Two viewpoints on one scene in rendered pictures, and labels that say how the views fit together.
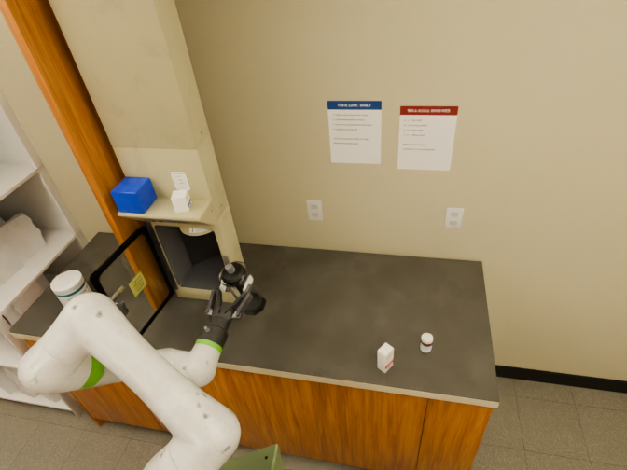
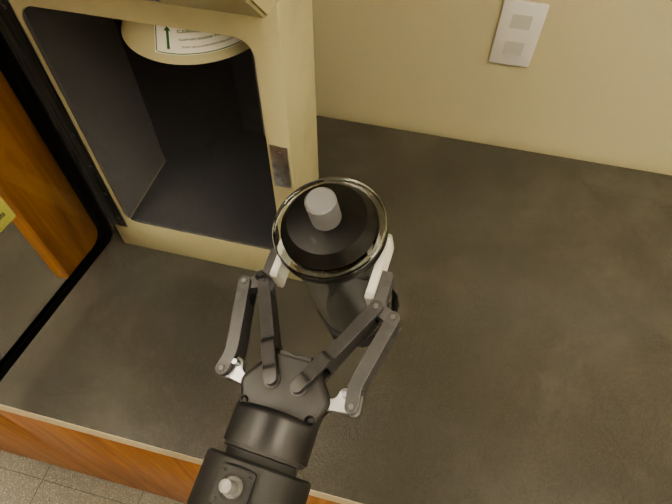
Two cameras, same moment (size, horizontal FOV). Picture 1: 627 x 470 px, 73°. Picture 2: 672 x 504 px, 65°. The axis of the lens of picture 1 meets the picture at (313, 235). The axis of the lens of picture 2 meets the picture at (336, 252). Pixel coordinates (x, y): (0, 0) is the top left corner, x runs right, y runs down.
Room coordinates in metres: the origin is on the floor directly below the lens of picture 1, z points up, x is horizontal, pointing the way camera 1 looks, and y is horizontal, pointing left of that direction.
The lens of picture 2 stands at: (0.82, 0.31, 1.67)
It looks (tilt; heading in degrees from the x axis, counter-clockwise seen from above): 55 degrees down; 358
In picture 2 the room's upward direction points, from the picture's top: straight up
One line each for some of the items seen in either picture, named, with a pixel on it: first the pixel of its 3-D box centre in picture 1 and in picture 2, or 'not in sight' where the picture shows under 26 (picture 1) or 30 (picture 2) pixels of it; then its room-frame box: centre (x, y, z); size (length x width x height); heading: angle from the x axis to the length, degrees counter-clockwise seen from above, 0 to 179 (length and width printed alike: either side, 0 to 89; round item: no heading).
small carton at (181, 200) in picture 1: (181, 200); not in sight; (1.24, 0.44, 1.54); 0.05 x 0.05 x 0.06; 0
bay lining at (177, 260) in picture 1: (206, 241); (209, 91); (1.44, 0.47, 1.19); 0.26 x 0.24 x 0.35; 74
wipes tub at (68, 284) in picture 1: (73, 291); not in sight; (1.40, 1.12, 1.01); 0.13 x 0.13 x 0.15
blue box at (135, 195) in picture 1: (134, 195); not in sight; (1.29, 0.62, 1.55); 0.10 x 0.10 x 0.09; 74
